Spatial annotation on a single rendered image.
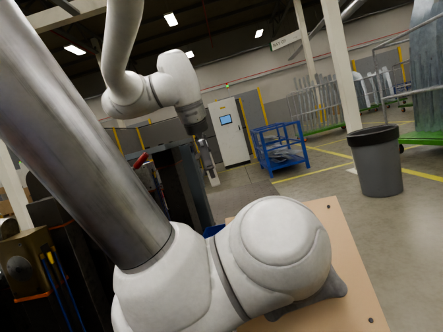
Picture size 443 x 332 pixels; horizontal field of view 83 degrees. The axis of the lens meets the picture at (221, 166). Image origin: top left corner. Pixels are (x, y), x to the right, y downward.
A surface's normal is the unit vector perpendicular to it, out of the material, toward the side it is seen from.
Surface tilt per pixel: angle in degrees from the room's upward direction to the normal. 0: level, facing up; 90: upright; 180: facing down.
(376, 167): 93
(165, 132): 90
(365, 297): 46
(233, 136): 90
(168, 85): 105
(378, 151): 93
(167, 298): 100
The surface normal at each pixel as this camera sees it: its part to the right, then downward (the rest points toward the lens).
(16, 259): -0.11, 0.17
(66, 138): 0.61, 0.07
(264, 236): -0.18, -0.58
